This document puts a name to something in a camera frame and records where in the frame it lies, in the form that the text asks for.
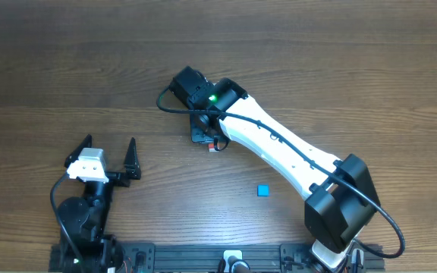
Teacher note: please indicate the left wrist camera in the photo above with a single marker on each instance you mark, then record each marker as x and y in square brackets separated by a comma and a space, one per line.
[87, 165]

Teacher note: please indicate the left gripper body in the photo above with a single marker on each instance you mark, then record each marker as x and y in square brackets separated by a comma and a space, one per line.
[119, 179]

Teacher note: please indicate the mounting rail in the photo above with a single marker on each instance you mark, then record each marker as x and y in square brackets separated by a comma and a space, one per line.
[188, 258]

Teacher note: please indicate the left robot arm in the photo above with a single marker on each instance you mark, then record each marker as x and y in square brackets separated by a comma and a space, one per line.
[73, 214]

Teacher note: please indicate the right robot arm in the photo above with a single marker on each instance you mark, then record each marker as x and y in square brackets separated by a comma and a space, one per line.
[275, 148]

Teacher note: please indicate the white cube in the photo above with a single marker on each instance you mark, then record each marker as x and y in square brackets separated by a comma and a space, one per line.
[212, 150]

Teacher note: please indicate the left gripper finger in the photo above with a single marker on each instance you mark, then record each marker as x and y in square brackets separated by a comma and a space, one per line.
[132, 163]
[76, 151]

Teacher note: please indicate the blue cube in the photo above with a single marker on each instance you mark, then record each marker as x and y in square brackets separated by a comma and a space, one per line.
[263, 190]

